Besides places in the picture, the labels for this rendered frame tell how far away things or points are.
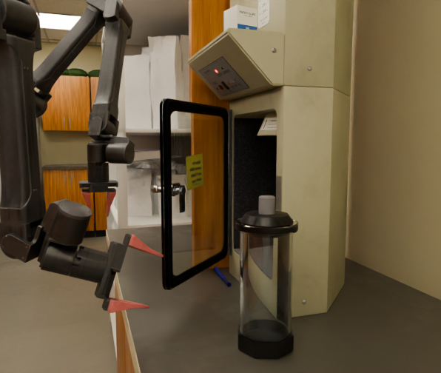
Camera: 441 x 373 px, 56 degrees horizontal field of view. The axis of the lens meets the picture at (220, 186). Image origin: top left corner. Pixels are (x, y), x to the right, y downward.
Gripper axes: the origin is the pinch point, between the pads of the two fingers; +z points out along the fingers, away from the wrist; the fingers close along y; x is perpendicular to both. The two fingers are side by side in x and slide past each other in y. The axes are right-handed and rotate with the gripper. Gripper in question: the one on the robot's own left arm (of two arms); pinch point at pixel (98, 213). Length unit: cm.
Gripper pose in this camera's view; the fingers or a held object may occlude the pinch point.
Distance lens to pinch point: 122.0
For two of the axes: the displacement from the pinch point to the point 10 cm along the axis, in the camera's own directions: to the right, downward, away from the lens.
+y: 9.4, -0.3, 3.4
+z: -0.1, 9.9, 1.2
